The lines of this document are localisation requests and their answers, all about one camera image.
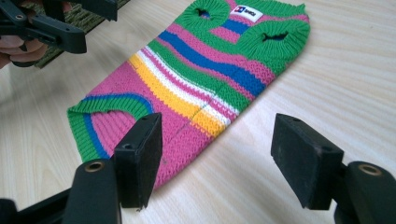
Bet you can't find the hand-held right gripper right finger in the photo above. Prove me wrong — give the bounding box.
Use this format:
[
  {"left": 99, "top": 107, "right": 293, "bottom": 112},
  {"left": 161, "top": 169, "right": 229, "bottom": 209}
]
[{"left": 270, "top": 113, "right": 346, "bottom": 211}]

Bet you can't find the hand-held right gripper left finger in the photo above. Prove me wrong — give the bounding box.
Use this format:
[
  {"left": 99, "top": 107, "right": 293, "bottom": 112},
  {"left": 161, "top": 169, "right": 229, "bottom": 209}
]
[{"left": 113, "top": 112, "right": 163, "bottom": 210}]

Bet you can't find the striped knitted pet sweater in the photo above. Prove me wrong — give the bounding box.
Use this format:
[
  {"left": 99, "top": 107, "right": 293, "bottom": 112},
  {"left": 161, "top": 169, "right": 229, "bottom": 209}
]
[{"left": 66, "top": 0, "right": 312, "bottom": 191}]

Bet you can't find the green woven mat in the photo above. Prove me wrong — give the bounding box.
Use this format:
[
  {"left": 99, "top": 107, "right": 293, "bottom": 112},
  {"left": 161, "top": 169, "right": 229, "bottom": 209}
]
[{"left": 21, "top": 0, "right": 132, "bottom": 70}]

